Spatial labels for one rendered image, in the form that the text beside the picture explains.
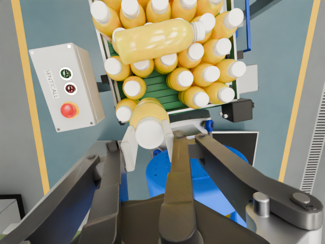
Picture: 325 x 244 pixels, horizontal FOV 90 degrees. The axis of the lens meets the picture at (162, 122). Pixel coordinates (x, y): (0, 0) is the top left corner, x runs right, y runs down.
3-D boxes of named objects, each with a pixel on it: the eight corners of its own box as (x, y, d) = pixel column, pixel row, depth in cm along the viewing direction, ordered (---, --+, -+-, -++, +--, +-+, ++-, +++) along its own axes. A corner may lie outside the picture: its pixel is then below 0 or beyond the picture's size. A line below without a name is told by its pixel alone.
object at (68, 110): (65, 118, 41) (62, 119, 40) (60, 104, 40) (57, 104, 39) (79, 115, 41) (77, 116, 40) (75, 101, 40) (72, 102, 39)
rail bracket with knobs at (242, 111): (215, 118, 65) (228, 124, 55) (214, 100, 63) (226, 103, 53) (240, 113, 65) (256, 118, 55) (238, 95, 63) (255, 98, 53)
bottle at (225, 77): (206, 86, 62) (229, 87, 44) (199, 68, 60) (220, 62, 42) (223, 78, 62) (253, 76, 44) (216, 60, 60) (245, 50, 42)
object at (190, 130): (168, 134, 62) (172, 146, 50) (167, 128, 61) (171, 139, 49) (193, 129, 62) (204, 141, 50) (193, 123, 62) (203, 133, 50)
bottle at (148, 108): (129, 113, 40) (112, 137, 22) (147, 90, 39) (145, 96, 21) (152, 129, 41) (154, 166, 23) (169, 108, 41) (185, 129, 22)
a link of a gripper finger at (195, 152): (176, 147, 14) (211, 141, 14) (170, 130, 19) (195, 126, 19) (179, 163, 14) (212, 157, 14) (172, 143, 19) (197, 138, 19)
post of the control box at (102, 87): (125, 88, 147) (76, 96, 49) (124, 83, 146) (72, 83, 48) (129, 87, 147) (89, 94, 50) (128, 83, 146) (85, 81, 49)
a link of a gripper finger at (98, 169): (123, 175, 14) (88, 182, 14) (129, 151, 19) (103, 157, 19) (119, 159, 14) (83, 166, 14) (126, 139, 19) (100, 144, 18)
